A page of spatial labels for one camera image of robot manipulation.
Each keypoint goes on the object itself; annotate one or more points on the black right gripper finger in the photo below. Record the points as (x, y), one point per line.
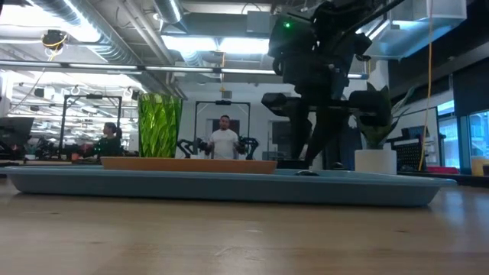
(328, 130)
(300, 133)

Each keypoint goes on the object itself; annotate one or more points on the blue plastic tray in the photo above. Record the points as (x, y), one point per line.
(229, 189)

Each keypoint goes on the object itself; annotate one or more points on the orange round plate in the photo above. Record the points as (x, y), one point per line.
(191, 165)

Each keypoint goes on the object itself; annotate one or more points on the green ribbed glass cup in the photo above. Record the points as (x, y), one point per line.
(158, 126)

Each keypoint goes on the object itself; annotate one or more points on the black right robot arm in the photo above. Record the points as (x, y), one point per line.
(340, 9)

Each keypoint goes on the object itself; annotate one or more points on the black background robot arm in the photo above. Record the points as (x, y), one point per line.
(187, 147)
(248, 145)

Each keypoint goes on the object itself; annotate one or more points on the green plant in white pot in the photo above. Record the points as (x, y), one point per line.
(376, 162)

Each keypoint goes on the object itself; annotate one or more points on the person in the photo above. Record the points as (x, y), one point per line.
(224, 143)
(109, 147)

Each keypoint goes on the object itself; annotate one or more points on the black pegboard cart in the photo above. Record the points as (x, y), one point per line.
(409, 153)

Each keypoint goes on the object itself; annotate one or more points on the red box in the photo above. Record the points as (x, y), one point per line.
(443, 170)

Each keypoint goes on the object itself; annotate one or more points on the yellow bin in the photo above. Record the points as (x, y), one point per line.
(479, 166)

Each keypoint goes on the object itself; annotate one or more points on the long ceiling light bar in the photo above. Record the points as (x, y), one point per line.
(103, 66)

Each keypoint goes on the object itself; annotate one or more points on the black computer monitor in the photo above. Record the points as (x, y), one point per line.
(15, 130)

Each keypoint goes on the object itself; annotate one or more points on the black robot rig frame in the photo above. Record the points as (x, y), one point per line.
(93, 96)
(223, 102)

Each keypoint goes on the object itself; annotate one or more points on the silver ceiling duct box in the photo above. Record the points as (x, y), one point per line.
(416, 34)

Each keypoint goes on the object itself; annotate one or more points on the black aluminium table frame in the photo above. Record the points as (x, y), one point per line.
(473, 180)

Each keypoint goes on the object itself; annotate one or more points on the silver spiral air duct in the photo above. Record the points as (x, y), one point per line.
(114, 49)

